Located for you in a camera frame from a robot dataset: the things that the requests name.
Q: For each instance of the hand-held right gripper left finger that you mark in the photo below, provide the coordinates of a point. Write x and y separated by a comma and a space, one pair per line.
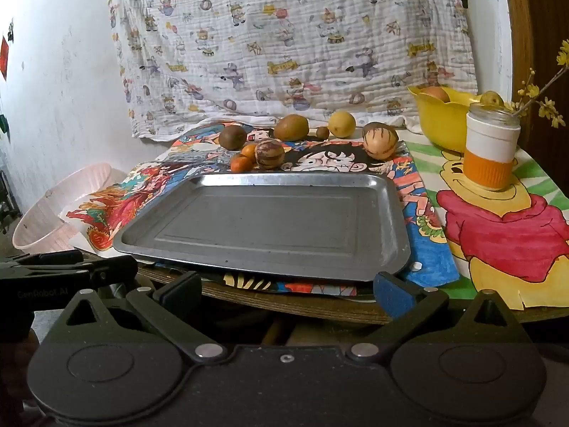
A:
186, 290

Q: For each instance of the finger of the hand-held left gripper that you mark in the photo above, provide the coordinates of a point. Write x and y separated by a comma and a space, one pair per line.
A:
115, 269
58, 258

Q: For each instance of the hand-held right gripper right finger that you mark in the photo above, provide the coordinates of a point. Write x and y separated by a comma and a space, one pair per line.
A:
393, 296

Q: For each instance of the orange tangerine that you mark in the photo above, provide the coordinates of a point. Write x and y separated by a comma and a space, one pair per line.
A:
240, 164
249, 150

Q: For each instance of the dark brown fuzzy kiwi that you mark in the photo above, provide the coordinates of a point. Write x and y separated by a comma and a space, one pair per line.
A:
232, 137

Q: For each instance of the yellow plastic bowl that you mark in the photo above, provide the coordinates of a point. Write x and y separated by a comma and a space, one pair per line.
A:
438, 124

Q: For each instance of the pink plastic basket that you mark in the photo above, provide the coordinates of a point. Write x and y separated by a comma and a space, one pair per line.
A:
44, 213

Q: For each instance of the red dragon drawing sheet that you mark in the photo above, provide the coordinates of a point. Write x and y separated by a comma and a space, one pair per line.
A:
111, 204

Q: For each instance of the yellow black drawing sheet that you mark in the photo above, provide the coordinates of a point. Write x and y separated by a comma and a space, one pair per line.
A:
258, 284

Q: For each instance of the metal baking tray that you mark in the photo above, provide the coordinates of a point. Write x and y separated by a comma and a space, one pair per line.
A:
266, 222

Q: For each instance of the yellow bear drawing sheet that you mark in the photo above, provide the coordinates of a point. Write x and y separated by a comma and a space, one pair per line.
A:
502, 231

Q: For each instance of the colourful anime drawing sheet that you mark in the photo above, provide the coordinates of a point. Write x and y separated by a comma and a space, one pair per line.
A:
342, 160

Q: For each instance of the large striped tan fruit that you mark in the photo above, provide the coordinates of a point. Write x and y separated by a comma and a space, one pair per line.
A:
379, 141

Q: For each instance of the small striped tan fruit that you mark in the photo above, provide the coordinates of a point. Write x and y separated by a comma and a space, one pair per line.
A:
269, 154

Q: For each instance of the glass jar with orange sleeve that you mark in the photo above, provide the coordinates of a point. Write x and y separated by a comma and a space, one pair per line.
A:
491, 151

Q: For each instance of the small brown round fruit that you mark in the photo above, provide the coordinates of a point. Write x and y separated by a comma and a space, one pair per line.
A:
322, 133

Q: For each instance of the yellow round fruit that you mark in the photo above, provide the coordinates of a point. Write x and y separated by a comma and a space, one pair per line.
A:
342, 124

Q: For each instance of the large golden brown kiwi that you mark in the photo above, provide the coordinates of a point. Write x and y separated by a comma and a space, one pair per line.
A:
291, 127

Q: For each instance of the red apple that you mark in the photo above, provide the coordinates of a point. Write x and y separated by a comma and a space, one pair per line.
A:
435, 94

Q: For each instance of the green round fruit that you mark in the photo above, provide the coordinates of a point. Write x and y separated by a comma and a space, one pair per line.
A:
491, 98

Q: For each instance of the twig with yellow flowers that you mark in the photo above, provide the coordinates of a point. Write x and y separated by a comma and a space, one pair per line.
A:
544, 89

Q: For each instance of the white printed blanket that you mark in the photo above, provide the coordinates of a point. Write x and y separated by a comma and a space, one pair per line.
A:
289, 35

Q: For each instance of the brown wooden panel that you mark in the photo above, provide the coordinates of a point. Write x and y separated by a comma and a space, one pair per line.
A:
542, 18

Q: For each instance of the green wall sticker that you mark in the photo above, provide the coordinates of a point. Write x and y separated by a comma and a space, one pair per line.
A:
3, 123

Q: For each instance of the red wall sticker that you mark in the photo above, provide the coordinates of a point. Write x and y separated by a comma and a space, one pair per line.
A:
4, 58

